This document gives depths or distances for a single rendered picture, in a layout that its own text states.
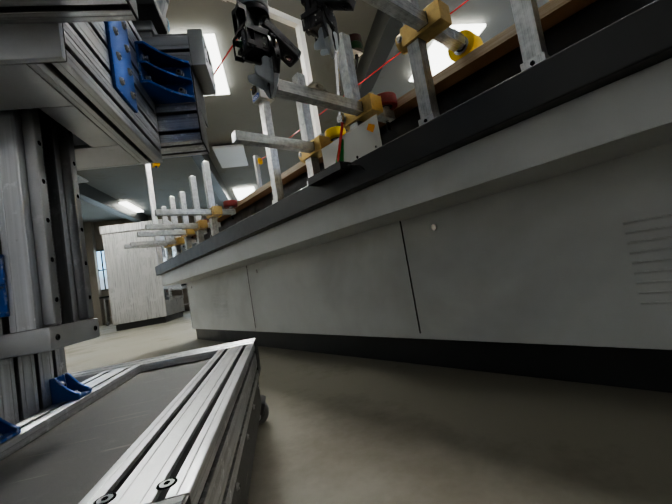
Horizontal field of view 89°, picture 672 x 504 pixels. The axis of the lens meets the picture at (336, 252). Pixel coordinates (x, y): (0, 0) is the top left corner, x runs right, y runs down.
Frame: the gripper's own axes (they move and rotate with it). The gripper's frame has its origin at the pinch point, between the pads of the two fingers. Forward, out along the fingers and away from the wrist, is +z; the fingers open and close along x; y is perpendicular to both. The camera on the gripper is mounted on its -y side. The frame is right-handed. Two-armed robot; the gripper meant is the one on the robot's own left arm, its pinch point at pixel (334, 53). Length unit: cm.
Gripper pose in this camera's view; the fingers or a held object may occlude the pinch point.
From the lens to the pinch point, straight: 116.0
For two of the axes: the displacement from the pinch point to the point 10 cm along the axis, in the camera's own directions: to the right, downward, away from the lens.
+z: 1.7, 9.8, -0.7
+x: -4.9, 0.3, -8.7
